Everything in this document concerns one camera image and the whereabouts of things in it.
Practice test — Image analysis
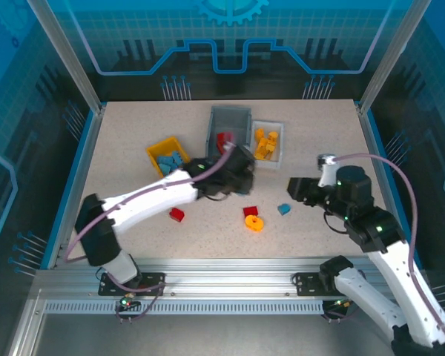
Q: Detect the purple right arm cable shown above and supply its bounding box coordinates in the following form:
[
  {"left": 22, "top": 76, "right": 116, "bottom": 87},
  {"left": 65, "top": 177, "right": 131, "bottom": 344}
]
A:
[{"left": 333, "top": 154, "right": 445, "bottom": 356}]

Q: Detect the grey plastic bin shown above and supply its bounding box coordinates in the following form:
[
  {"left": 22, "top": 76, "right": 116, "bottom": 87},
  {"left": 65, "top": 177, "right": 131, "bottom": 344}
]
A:
[{"left": 205, "top": 106, "right": 253, "bottom": 159}]

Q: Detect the white plastic bin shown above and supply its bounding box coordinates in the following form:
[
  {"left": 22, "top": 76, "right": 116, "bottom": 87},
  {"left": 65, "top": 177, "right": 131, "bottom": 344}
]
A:
[{"left": 251, "top": 119, "right": 285, "bottom": 171}]

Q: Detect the yellow plastic bin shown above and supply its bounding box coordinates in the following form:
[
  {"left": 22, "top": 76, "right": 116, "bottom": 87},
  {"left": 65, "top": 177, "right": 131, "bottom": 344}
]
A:
[{"left": 145, "top": 136, "right": 191, "bottom": 178}]

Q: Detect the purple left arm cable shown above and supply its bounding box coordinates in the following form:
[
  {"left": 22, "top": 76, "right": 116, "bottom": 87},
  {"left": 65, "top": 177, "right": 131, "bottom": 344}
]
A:
[{"left": 63, "top": 146, "right": 234, "bottom": 264}]

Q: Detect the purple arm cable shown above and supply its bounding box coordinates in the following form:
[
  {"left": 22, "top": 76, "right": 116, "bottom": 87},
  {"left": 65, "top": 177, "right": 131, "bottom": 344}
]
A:
[
  {"left": 333, "top": 154, "right": 445, "bottom": 356},
  {"left": 63, "top": 146, "right": 234, "bottom": 264}
]

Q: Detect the yellow round lego with hole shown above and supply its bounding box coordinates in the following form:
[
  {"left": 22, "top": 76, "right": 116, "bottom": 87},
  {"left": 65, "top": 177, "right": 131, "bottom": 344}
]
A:
[{"left": 244, "top": 214, "right": 265, "bottom": 233}]

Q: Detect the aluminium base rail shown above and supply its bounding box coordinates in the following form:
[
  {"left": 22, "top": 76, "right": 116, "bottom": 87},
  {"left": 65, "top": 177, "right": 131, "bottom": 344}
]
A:
[{"left": 33, "top": 257, "right": 431, "bottom": 297}]

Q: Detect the small LED controller board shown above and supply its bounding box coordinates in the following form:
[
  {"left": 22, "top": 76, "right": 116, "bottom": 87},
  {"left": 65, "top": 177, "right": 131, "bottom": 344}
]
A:
[
  {"left": 328, "top": 298, "right": 353, "bottom": 311},
  {"left": 116, "top": 298, "right": 142, "bottom": 312}
]

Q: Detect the slotted grey cable duct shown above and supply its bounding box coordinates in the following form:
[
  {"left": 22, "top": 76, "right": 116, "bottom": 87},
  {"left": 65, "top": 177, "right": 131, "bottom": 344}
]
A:
[{"left": 46, "top": 299, "right": 337, "bottom": 316}]

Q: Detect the aluminium frame post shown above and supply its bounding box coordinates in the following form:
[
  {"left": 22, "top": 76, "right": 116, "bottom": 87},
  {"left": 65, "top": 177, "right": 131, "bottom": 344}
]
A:
[
  {"left": 359, "top": 0, "right": 422, "bottom": 112},
  {"left": 25, "top": 0, "right": 107, "bottom": 112}
]

